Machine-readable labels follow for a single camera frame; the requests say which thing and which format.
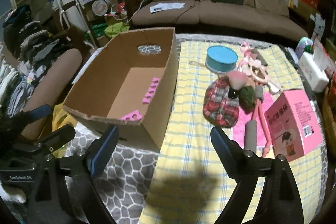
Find pink towel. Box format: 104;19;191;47
231;91;275;148

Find pink resistance band grey handles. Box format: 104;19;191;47
244;85;272;157

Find pink product box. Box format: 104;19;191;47
264;89;322;162

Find brown cylindrical bolster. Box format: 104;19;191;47
19;48;83;142

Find pink toe separator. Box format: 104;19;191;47
142;77;161;104
120;110;142;121

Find cardboard box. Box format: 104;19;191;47
63;27;178;152

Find plaid fabric pouch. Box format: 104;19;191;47
203;77;240;128

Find green yarn ball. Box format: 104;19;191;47
239;86;256;113

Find yellow plaid cloth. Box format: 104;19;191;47
138;40;326;223

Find pink makeup brush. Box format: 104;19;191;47
227;71;248;99

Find teal round tin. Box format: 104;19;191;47
205;46;238;74

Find pink ribbon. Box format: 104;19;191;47
238;41;252;72

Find white paper on sofa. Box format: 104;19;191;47
150;2;186;14

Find purple green cup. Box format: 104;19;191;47
295;37;313;59

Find brown sofa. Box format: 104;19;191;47
132;0;307;42

